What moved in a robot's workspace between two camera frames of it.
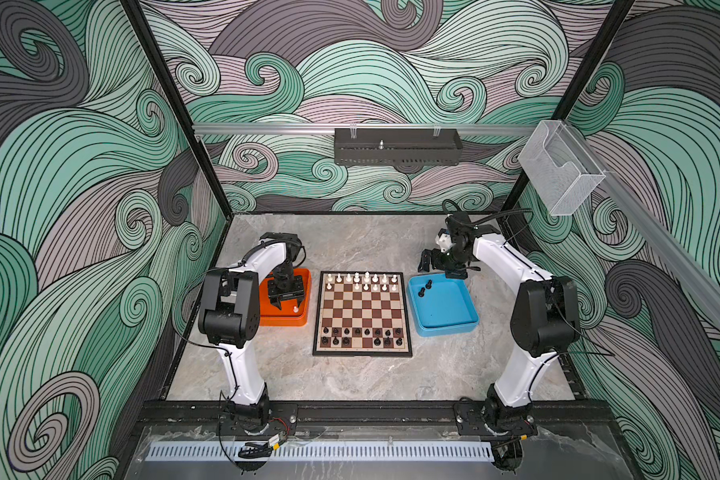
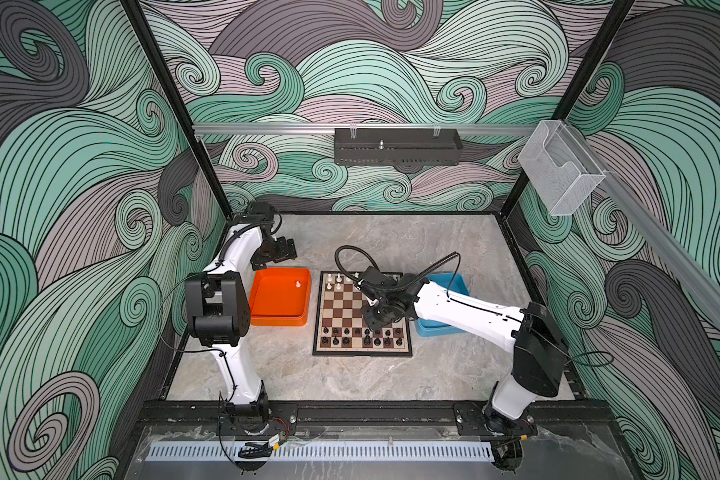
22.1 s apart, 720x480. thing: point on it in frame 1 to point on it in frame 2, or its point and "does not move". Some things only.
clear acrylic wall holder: (561, 169) does not move
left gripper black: (296, 293) to (285, 251)
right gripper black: (437, 264) to (370, 320)
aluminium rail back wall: (356, 128) does not move
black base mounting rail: (375, 414) does not move
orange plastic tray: (291, 313) does not move
